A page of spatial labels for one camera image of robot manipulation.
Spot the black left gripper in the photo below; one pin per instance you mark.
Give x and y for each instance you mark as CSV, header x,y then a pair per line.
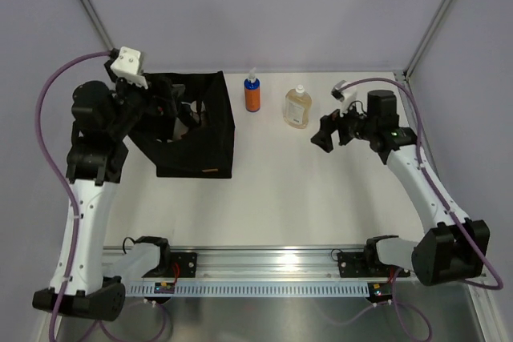
x,y
156,106

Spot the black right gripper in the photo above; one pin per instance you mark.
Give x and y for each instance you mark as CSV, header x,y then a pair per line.
x,y
333,122

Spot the clear amber soap bottle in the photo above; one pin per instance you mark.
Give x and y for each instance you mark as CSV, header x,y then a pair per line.
x,y
297,106

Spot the black canvas bag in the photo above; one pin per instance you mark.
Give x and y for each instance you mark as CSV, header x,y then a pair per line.
x,y
207,151

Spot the orange blue spray bottle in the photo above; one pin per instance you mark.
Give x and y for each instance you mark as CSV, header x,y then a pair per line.
x,y
252,91

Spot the beige pump bottle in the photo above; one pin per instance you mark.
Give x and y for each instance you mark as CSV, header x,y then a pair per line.
x,y
198,107

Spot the green bottle beige cap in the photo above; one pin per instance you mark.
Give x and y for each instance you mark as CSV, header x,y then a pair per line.
x,y
182,127

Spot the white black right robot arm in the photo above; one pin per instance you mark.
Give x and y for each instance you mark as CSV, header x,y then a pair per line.
x,y
452,243

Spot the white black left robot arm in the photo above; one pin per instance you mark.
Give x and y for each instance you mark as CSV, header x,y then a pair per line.
x,y
80,287

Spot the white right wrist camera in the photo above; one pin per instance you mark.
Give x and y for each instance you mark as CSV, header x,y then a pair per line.
x,y
344,96

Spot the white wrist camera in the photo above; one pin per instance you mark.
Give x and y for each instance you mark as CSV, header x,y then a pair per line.
x,y
344,96
127,64

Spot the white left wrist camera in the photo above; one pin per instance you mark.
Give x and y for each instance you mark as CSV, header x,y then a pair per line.
x,y
127,64

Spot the right aluminium corner post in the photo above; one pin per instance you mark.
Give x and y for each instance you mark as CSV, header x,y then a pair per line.
x,y
435,23

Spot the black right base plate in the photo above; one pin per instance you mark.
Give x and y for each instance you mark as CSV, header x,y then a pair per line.
x,y
355,265

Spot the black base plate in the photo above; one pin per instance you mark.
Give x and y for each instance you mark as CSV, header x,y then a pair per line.
x,y
355,265
183,262

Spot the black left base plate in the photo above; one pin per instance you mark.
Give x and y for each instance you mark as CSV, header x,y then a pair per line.
x,y
183,262

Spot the white slotted cable duct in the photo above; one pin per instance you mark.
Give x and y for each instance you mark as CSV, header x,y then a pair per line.
x,y
246,289

